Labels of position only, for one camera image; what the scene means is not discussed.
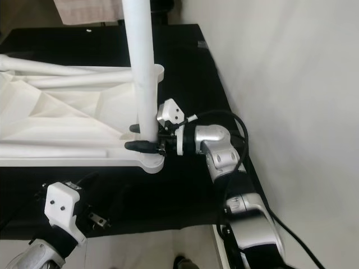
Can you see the white plastic table top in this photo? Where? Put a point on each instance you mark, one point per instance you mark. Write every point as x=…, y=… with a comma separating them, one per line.
x=67, y=112

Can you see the black round stool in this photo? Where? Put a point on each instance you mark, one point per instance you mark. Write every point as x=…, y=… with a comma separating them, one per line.
x=165, y=8

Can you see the black tablecloth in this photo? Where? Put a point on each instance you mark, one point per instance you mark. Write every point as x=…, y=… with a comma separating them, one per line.
x=179, y=67

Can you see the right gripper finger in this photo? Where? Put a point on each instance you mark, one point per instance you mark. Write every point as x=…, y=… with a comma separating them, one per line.
x=143, y=146
x=136, y=128

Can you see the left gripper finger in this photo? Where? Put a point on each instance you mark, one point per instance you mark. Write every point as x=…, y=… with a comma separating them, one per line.
x=86, y=181

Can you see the grey tape piece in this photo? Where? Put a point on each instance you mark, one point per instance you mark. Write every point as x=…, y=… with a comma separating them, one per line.
x=199, y=43

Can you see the white plastic table leg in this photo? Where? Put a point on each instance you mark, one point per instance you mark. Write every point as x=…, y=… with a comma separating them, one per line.
x=143, y=67
x=45, y=66
x=84, y=79
x=50, y=150

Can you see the pale checkered towel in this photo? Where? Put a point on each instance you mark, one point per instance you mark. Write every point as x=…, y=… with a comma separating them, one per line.
x=90, y=10

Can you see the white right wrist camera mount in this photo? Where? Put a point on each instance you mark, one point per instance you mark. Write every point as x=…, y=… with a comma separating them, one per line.
x=170, y=112

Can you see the black robot right foot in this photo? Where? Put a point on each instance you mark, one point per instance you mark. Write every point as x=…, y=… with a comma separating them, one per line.
x=181, y=262

